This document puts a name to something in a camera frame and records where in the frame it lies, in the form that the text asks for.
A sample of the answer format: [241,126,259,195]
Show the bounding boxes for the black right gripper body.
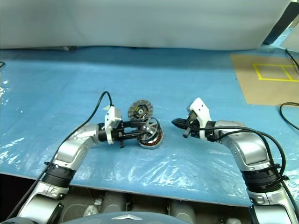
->
[183,111,202,139]

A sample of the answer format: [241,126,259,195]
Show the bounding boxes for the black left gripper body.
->
[113,121,127,149]

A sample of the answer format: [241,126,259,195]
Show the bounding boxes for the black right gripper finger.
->
[172,117,189,125]
[171,121,189,130]

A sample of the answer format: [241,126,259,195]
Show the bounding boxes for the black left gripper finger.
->
[122,120,153,128]
[123,131,150,139]

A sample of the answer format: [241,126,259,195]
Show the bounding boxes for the grey round object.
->
[128,98,154,120]

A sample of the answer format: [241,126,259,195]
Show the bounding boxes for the motor housing with copper windings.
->
[137,129,164,150]

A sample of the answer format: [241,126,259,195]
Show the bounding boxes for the silver spoked motor rotor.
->
[136,116,162,142]

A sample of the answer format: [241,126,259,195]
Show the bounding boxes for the grey rounded shape under table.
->
[101,191,129,213]
[167,200,197,221]

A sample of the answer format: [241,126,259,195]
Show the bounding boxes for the brown cardboard sheet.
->
[229,54,299,106]

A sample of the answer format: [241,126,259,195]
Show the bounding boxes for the white crumpled object under table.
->
[82,198,105,217]

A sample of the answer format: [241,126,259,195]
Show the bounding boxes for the grey robot torso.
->
[76,210,181,224]

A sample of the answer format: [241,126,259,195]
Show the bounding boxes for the white backdrop cloth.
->
[0,0,293,51]

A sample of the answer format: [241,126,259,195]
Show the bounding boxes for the pale grey leaning board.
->
[281,21,299,52]

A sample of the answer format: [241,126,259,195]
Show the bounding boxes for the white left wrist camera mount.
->
[103,105,124,145]

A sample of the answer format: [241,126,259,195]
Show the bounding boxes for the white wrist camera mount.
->
[103,105,124,145]
[186,97,213,141]

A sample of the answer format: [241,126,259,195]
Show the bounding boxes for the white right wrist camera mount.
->
[186,97,213,141]

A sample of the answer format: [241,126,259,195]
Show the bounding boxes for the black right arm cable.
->
[186,125,299,210]
[217,130,278,168]

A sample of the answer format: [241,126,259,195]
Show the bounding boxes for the black loop cable on table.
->
[279,102,299,132]

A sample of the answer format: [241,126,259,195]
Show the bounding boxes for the thin black cable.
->
[285,48,299,69]

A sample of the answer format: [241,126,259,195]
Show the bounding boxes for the dark upright frame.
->
[262,0,299,45]

